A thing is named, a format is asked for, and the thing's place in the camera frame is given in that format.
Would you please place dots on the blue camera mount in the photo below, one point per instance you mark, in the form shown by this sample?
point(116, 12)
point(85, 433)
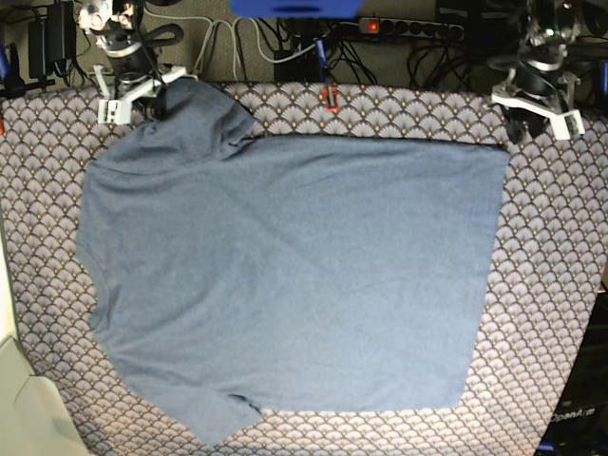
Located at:
point(296, 8)

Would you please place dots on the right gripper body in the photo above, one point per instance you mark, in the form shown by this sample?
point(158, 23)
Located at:
point(132, 63)

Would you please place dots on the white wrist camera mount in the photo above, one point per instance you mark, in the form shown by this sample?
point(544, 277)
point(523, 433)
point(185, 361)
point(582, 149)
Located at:
point(564, 120)
point(115, 107)

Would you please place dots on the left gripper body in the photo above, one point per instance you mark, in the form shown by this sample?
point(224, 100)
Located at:
point(535, 78)

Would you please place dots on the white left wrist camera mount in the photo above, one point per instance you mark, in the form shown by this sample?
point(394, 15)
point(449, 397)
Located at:
point(564, 120)

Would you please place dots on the red table clamp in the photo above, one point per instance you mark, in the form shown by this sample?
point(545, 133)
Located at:
point(330, 98)

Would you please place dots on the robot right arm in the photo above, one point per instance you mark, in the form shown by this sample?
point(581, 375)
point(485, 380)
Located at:
point(119, 21)

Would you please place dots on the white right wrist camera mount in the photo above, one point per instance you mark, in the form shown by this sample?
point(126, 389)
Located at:
point(115, 107)

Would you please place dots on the black OpenArm box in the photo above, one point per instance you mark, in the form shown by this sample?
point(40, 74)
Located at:
point(578, 425)

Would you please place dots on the black power strip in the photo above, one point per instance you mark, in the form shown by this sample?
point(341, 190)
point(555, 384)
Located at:
point(398, 28)

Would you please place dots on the blue T-shirt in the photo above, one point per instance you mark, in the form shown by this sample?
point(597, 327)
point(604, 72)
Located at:
point(294, 273)

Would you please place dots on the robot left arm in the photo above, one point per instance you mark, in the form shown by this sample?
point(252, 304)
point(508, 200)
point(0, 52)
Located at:
point(549, 28)

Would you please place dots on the black power adapter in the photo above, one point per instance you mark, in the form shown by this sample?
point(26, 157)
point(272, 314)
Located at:
point(52, 41)

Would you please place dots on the fan-patterned table cloth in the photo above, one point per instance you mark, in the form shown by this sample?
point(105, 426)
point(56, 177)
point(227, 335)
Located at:
point(550, 252)

